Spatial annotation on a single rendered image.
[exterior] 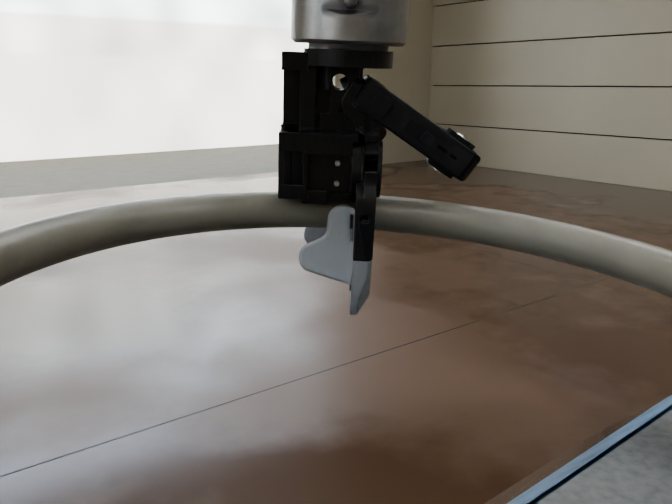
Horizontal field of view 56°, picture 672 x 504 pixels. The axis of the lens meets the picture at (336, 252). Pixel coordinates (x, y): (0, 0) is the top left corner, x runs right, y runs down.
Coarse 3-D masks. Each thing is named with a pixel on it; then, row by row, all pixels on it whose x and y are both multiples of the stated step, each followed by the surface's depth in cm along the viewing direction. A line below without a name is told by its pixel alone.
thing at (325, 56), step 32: (288, 64) 49; (320, 64) 48; (352, 64) 47; (384, 64) 48; (288, 96) 51; (320, 96) 50; (352, 96) 50; (288, 128) 51; (320, 128) 51; (352, 128) 51; (384, 128) 50; (288, 160) 50; (320, 160) 50; (352, 160) 49; (288, 192) 50; (320, 192) 50; (352, 192) 51
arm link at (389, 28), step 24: (312, 0) 46; (336, 0) 45; (360, 0) 45; (384, 0) 46; (408, 0) 48; (312, 24) 46; (336, 24) 46; (360, 24) 45; (384, 24) 46; (336, 48) 47; (360, 48) 47; (384, 48) 49
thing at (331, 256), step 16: (336, 208) 51; (352, 208) 51; (336, 224) 51; (320, 240) 52; (336, 240) 51; (352, 240) 52; (304, 256) 52; (320, 256) 52; (336, 256) 52; (352, 256) 51; (320, 272) 52; (336, 272) 52; (352, 272) 51; (368, 272) 51; (352, 288) 52; (368, 288) 53; (352, 304) 53
